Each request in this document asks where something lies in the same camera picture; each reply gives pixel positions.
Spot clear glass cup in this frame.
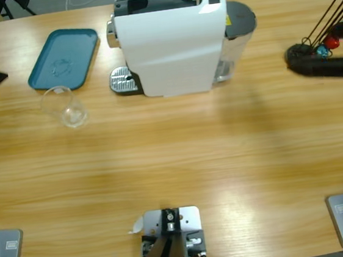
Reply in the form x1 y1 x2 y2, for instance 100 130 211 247
38 83 91 132

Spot white capsule coffee machine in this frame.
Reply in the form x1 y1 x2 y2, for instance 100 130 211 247
101 0 236 104

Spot blue foil coffee capsule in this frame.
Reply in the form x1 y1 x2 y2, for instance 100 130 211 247
316 43 331 59

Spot red coffee capsule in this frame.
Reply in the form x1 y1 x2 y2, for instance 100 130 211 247
323 33 342 50

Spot black capsule holder with rods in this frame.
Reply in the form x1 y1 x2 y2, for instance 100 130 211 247
279 0 343 76

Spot black chair legs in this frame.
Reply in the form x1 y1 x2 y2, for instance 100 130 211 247
0 0 37 20

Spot teal plastic tray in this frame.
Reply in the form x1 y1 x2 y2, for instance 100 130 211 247
22 24 106 96

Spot clear water tank dark lid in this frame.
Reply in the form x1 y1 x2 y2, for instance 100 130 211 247
204 0 264 85

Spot white paper tag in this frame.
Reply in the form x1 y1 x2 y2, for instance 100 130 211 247
126 215 146 235

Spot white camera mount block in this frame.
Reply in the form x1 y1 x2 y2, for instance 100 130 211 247
137 204 208 257

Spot dark camera post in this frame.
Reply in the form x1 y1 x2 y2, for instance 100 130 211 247
128 207 186 257

